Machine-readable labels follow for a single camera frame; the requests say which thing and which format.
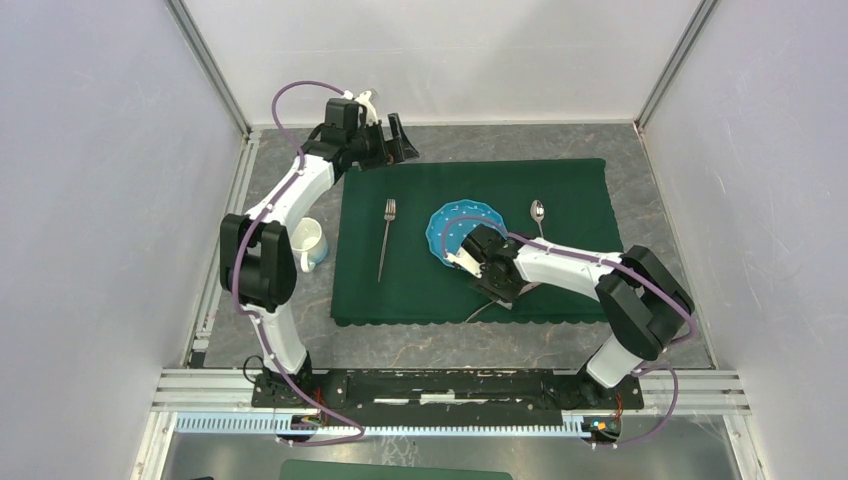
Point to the black handled knife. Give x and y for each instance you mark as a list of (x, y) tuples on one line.
[(490, 306)]

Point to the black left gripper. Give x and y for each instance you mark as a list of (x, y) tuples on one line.
[(405, 150)]

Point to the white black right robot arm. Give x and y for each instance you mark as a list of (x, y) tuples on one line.
[(647, 309)]

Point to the blue slotted cable duct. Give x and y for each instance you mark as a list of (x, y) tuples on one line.
[(283, 424)]

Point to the white blue mug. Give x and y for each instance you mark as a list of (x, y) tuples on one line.
[(309, 244)]

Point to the blue polka dot plate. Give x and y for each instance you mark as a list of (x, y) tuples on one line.
[(450, 224)]

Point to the dark green cloth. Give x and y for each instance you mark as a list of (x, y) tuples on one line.
[(416, 288)]

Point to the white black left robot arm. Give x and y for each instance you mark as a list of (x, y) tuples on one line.
[(257, 263)]

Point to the green mat at bottom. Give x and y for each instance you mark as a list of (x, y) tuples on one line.
[(294, 469)]

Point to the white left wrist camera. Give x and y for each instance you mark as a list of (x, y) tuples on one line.
[(365, 99)]

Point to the silver spoon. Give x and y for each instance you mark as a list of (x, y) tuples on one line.
[(537, 211)]

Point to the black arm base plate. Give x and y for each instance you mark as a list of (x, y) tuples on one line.
[(445, 398)]

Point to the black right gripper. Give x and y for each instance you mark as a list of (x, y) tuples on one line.
[(505, 294)]

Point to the silver fork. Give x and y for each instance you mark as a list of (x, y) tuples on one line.
[(390, 213)]

